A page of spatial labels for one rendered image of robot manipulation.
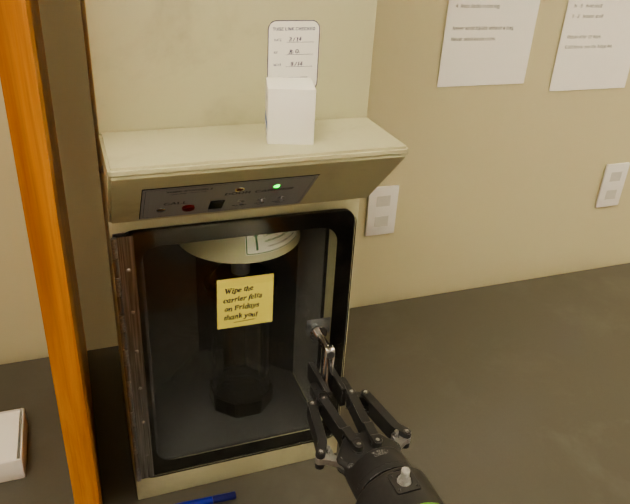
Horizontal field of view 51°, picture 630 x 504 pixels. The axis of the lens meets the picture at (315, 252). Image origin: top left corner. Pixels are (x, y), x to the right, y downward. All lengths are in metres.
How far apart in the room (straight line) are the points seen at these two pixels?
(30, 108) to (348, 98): 0.36
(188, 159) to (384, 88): 0.72
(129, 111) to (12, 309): 0.69
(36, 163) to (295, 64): 0.30
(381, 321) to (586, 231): 0.63
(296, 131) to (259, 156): 0.06
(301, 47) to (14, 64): 0.31
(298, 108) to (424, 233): 0.85
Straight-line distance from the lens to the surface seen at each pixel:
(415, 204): 1.46
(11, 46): 0.65
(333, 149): 0.71
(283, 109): 0.70
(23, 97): 0.66
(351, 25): 0.80
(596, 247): 1.86
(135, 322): 0.86
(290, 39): 0.77
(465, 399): 1.28
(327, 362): 0.91
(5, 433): 1.18
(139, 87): 0.75
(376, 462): 0.79
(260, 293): 0.87
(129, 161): 0.67
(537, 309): 1.60
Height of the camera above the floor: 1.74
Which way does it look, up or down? 28 degrees down
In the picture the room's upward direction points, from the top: 3 degrees clockwise
